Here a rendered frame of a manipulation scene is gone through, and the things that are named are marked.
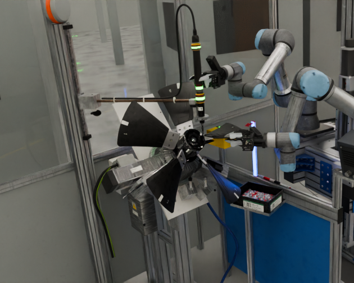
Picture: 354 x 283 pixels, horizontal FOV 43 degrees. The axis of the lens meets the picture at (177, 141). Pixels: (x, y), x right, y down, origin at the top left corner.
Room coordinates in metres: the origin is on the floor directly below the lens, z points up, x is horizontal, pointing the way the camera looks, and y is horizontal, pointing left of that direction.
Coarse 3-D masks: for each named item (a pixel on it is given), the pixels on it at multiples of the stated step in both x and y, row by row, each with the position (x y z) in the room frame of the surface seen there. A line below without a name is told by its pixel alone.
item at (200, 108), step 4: (196, 32) 2.12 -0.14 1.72; (192, 36) 2.11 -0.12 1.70; (196, 36) 2.11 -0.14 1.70; (192, 40) 2.11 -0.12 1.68; (196, 40) 2.10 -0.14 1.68; (200, 104) 2.10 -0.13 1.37; (204, 104) 2.12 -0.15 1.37; (200, 108) 2.11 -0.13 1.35; (204, 108) 2.11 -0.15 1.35; (200, 112) 2.11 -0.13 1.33; (204, 112) 2.11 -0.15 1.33; (200, 116) 2.11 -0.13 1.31; (200, 120) 2.12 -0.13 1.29; (204, 120) 2.11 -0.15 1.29
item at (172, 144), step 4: (168, 132) 2.05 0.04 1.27; (172, 132) 2.05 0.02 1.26; (168, 136) 2.05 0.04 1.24; (172, 136) 2.05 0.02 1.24; (176, 136) 2.06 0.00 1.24; (168, 140) 2.05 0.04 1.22; (176, 140) 2.06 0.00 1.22; (164, 144) 2.05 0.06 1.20; (168, 144) 2.05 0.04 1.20; (172, 144) 2.06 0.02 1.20; (172, 148) 2.06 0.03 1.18
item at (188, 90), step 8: (168, 88) 2.29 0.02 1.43; (176, 88) 2.28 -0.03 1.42; (184, 88) 2.27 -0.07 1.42; (192, 88) 2.27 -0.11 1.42; (160, 96) 2.28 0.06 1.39; (168, 96) 2.27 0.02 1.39; (176, 96) 2.25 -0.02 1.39; (184, 96) 2.24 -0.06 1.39; (192, 96) 2.23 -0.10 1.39; (168, 104) 2.24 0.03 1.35; (176, 104) 2.22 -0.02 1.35; (184, 104) 2.20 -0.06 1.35; (176, 112) 2.20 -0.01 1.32; (184, 112) 2.18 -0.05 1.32; (192, 112) 2.16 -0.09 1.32; (176, 120) 2.17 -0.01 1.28; (184, 120) 2.15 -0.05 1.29
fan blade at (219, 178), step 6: (210, 168) 1.97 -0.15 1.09; (216, 174) 1.97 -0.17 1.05; (216, 180) 1.92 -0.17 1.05; (222, 180) 1.96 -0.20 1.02; (228, 180) 2.05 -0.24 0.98; (222, 186) 1.91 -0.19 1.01; (228, 186) 1.96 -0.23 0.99; (234, 186) 2.02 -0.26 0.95; (222, 192) 1.88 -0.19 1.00; (228, 192) 1.91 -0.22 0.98; (234, 192) 1.96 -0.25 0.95; (240, 192) 2.01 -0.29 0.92; (228, 198) 1.87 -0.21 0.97; (234, 198) 1.91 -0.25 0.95
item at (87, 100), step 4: (80, 96) 2.33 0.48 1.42; (84, 96) 2.32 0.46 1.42; (88, 96) 2.31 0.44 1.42; (92, 96) 2.30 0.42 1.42; (96, 96) 2.33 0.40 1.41; (80, 100) 2.33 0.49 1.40; (84, 100) 2.32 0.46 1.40; (88, 100) 2.31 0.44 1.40; (92, 100) 2.30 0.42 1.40; (96, 100) 2.32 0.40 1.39; (80, 104) 2.33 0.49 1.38; (84, 104) 2.32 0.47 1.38; (88, 104) 2.31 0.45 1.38; (92, 104) 2.30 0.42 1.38; (96, 104) 2.32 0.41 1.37; (100, 104) 2.35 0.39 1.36; (80, 108) 2.33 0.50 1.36; (84, 108) 2.32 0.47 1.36; (88, 108) 2.31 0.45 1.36; (92, 108) 2.31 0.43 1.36
